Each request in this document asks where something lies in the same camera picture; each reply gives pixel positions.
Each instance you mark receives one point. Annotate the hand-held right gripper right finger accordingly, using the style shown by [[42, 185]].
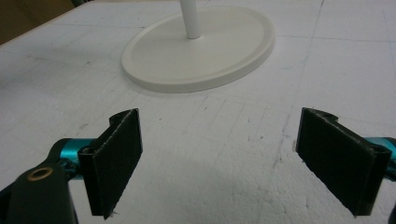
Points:
[[342, 161]]

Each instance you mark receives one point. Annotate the white round stand base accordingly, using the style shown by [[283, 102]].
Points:
[[186, 62]]

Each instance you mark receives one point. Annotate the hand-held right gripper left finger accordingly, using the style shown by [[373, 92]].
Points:
[[115, 161]]

